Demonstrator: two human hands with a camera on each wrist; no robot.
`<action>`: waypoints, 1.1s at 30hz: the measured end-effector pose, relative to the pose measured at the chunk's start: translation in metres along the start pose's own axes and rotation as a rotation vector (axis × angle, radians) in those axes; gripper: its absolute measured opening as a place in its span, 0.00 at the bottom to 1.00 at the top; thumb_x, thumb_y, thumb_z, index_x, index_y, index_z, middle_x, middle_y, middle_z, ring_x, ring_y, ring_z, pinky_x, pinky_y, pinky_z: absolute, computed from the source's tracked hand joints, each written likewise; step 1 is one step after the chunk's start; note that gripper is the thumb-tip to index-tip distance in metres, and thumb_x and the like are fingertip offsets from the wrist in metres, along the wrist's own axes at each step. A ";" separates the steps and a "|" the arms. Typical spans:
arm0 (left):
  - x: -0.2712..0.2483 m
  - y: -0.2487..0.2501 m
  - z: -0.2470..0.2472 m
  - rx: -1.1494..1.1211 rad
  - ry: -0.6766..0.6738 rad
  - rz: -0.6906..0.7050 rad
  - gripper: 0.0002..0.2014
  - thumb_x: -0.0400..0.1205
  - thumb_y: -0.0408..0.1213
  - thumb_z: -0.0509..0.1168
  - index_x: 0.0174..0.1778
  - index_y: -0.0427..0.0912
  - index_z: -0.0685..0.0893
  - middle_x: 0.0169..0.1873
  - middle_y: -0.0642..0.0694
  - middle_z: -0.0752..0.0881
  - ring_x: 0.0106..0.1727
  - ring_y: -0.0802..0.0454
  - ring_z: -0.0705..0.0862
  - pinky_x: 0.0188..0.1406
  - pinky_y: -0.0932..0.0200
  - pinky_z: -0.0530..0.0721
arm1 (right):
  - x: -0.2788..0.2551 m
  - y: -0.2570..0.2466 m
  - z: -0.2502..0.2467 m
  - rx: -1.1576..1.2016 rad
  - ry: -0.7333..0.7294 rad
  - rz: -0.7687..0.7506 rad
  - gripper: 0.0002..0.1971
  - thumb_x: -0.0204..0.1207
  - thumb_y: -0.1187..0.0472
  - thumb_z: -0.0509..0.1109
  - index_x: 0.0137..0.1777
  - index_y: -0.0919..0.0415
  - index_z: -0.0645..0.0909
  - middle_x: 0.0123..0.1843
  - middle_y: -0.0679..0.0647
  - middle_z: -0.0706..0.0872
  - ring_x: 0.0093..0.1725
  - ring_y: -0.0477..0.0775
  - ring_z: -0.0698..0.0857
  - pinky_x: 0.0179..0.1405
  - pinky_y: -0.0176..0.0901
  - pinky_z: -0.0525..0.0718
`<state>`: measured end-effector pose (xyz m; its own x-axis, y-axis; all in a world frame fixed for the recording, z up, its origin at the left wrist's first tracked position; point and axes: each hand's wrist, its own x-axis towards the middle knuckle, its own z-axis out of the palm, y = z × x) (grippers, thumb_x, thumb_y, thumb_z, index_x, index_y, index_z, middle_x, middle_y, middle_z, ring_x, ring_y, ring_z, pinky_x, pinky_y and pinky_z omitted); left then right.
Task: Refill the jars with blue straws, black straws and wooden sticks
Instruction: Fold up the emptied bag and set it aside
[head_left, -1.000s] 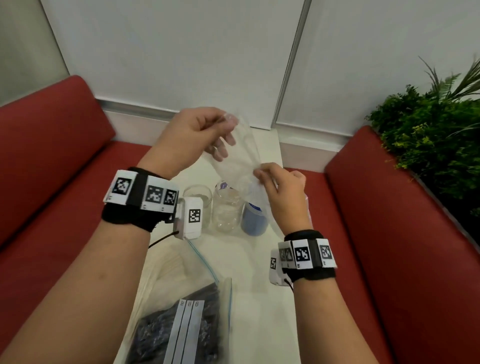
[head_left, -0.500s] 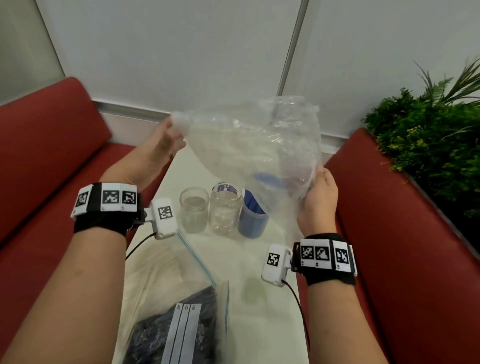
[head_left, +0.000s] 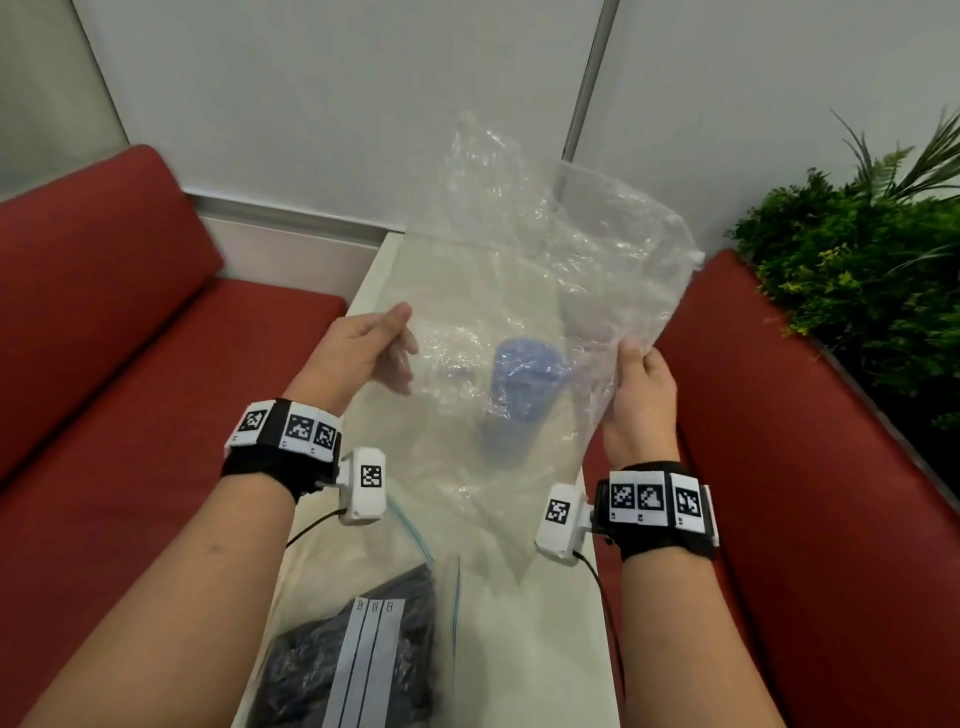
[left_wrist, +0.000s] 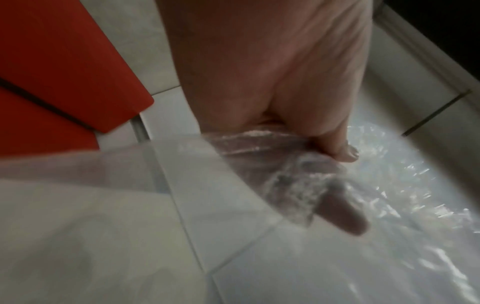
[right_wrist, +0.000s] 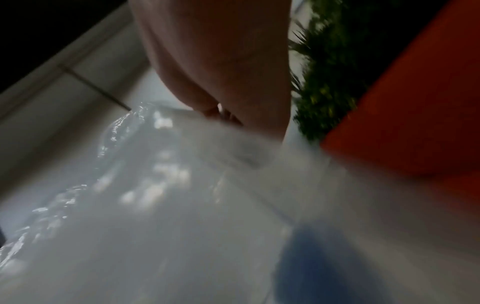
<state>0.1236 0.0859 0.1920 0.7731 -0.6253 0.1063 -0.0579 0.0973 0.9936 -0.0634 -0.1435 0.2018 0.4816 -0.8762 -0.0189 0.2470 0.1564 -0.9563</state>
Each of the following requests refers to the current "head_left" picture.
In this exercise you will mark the person's left hand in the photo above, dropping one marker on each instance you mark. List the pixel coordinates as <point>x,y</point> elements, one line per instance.
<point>345,360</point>

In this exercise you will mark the person's right hand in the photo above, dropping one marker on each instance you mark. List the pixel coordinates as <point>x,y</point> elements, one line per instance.
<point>641,405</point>

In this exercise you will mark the frosted plastic jar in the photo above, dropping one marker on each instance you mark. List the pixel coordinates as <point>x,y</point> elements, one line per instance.
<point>510,435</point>

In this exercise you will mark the clear plastic bag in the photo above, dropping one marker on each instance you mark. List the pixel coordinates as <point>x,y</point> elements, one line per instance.
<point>525,247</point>

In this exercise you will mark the clear bag with white strips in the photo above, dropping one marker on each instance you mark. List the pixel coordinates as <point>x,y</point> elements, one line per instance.
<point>367,660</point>

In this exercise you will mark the bag of black straws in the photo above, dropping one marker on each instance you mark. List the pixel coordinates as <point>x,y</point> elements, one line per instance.
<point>315,667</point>

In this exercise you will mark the person's left forearm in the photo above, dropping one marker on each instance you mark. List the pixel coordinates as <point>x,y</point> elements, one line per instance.
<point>165,615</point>

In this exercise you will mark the person's right forearm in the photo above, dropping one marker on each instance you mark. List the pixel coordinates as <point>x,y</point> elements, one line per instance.
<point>690,652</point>

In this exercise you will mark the black left wristband with markers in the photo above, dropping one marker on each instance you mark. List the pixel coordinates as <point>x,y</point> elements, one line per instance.
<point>262,465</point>

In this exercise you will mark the black wristband with markers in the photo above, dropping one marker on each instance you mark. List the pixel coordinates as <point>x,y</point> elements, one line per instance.
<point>262,465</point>
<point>660,544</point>

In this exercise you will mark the black right wristband with markers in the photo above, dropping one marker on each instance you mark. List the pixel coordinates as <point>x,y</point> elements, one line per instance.
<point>660,544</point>

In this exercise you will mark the red sofa beside plant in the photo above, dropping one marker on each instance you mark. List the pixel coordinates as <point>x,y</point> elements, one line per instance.
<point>825,487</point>

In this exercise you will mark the green plant hedge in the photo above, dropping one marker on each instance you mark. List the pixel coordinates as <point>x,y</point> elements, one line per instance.
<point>862,285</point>

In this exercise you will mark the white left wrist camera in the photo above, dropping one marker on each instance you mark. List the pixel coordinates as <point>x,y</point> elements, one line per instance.
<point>364,502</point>

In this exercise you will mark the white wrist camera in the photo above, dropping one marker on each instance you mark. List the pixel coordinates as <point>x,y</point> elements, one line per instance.
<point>364,502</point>
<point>562,532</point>

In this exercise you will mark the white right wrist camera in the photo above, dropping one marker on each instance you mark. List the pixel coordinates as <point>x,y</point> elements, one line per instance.
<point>562,532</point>

